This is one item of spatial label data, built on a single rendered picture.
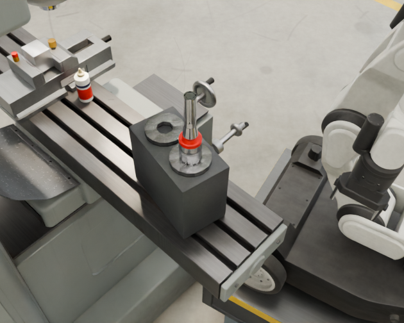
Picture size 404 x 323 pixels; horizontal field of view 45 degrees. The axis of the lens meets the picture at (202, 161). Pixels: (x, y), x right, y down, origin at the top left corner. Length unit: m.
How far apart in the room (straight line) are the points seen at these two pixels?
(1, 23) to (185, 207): 0.50
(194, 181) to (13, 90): 0.64
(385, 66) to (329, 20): 2.38
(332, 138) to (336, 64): 1.89
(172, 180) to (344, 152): 0.49
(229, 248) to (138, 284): 0.84
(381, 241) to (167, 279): 0.83
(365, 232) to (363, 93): 0.46
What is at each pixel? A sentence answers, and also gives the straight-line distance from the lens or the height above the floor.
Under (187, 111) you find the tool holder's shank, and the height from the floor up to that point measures 1.29.
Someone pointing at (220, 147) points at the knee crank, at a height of 0.54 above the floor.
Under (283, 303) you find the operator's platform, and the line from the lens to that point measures 1.69.
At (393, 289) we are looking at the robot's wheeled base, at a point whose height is 0.57.
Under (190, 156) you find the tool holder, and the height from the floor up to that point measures 1.17.
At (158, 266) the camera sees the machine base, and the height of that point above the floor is 0.20.
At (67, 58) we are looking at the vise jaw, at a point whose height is 1.05.
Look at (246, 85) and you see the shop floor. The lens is 2.90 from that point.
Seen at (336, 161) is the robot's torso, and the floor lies 0.94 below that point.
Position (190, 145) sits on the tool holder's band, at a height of 1.20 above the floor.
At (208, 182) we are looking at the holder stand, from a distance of 1.02.
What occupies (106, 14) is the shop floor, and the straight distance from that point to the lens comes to 3.47.
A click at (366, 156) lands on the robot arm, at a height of 1.14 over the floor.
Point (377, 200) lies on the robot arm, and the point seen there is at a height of 1.03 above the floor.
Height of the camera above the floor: 1.93
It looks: 51 degrees down
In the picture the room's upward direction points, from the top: 1 degrees clockwise
